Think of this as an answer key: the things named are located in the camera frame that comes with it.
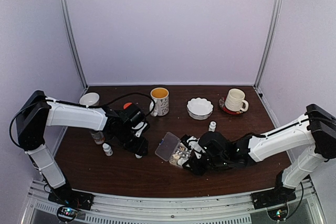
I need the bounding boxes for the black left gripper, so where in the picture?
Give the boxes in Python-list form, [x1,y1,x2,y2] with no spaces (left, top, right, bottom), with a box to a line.
[114,125,149,156]

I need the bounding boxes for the orange pill bottle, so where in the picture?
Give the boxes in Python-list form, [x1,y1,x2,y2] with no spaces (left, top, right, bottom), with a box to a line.
[123,102,133,110]

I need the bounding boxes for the small white pill bottle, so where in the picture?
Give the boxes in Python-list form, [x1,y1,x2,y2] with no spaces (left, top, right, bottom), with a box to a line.
[102,143,113,156]

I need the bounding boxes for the grey-capped orange label bottle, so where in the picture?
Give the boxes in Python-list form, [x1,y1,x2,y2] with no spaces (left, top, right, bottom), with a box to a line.
[90,131,105,145]

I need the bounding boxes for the clear plastic pill organizer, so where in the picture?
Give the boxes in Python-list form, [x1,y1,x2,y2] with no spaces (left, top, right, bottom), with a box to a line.
[155,132,191,168]

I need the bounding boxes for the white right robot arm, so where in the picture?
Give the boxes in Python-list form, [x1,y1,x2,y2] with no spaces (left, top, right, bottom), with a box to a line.
[181,104,335,204]

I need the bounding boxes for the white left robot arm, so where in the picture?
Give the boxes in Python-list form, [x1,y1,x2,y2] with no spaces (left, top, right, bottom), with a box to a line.
[9,90,150,205]

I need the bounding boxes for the white pills in organizer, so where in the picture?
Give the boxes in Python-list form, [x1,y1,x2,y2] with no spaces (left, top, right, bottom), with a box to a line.
[170,148,190,164]

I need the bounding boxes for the white scalloped dish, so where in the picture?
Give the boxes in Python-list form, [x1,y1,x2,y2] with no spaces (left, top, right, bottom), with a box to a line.
[186,98,214,121]

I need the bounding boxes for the yellow-lined patterned mug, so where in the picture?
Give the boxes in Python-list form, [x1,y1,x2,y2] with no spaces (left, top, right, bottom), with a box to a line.
[150,87,169,116]

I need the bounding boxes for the white ceramic bowl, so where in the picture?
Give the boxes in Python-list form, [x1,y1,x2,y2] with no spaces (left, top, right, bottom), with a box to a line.
[79,92,100,108]

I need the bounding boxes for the red saucer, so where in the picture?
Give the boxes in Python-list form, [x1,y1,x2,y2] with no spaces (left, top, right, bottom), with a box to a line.
[218,97,244,115]

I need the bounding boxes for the white ribbed cup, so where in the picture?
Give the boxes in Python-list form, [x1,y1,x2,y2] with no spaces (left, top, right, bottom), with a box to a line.
[225,88,249,112]

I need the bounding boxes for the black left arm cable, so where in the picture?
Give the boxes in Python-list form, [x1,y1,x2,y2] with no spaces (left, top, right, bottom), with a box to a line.
[9,92,156,148]

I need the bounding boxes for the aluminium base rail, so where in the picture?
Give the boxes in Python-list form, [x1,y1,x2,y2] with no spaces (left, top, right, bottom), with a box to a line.
[21,177,321,224]

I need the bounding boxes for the aluminium frame post left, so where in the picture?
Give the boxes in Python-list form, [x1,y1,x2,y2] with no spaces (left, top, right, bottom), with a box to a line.
[60,0,89,91]

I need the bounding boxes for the aluminium frame post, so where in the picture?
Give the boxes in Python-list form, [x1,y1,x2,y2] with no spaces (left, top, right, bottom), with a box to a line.
[254,0,283,93]
[60,0,89,91]

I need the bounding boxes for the aluminium frame post right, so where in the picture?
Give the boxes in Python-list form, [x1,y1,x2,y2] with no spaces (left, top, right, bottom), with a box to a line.
[254,0,283,93]

